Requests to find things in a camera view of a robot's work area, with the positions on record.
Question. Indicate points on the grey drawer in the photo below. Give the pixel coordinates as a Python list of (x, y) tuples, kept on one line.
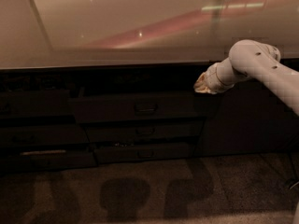
[(42, 136), (133, 106), (54, 161), (144, 131), (31, 104), (151, 152)]

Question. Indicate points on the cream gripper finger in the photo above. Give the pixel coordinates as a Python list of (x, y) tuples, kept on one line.
[(205, 84)]

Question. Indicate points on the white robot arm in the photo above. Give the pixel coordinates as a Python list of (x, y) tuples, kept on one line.
[(249, 59)]

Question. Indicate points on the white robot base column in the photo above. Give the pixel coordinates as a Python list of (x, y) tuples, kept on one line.
[(296, 215)]

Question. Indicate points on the grey cabinet door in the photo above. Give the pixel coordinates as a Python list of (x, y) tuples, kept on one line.
[(250, 119)]

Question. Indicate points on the white rounded gripper body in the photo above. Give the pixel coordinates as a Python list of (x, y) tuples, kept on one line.
[(210, 77)]

